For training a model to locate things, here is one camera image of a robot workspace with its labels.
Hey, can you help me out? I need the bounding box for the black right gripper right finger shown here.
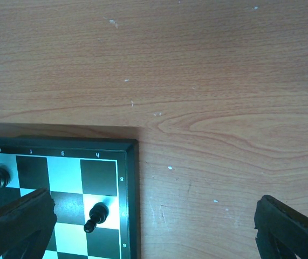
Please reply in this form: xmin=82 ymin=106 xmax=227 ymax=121
xmin=254 ymin=195 xmax=308 ymax=258

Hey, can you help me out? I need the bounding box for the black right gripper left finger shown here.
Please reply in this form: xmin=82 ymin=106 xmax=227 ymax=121
xmin=0 ymin=188 xmax=57 ymax=258

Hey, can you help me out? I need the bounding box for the black pawn on board right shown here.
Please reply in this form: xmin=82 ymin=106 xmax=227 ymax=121
xmin=84 ymin=202 xmax=109 ymax=234

